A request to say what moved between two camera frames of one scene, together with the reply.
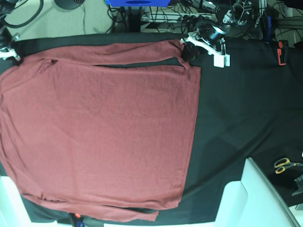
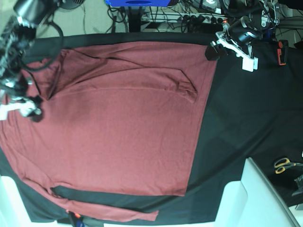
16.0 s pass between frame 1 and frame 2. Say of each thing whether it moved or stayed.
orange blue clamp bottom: stayed
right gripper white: moved
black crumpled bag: stayed
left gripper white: moved
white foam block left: stayed
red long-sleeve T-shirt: stayed
